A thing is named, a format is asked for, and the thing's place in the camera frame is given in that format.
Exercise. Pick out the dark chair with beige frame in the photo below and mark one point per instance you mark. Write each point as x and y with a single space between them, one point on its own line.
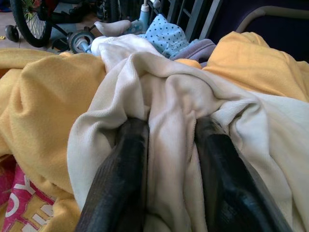
265 19

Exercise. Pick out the cream white fleece garment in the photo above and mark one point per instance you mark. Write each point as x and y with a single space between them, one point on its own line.
183 96

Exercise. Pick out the small black training wheel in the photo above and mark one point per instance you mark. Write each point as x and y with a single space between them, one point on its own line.
12 33

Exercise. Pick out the light blue kids tricycle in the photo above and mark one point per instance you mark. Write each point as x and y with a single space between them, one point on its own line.
108 29

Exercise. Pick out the grey purple garment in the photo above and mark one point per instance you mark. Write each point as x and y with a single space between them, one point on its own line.
195 49

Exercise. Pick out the yellow fleece garment pink print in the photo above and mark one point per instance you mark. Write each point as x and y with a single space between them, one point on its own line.
48 101

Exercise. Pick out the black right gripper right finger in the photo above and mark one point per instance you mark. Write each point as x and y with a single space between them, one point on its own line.
231 191

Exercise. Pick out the grey metal rack frame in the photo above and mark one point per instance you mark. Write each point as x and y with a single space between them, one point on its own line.
193 14

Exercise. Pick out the black bicycle wheel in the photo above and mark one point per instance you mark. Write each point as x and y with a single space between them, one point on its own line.
30 21

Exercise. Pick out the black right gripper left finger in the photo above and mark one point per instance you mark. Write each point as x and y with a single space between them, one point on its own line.
116 183

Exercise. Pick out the blue polka dot garment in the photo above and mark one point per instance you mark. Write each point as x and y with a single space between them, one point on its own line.
166 36

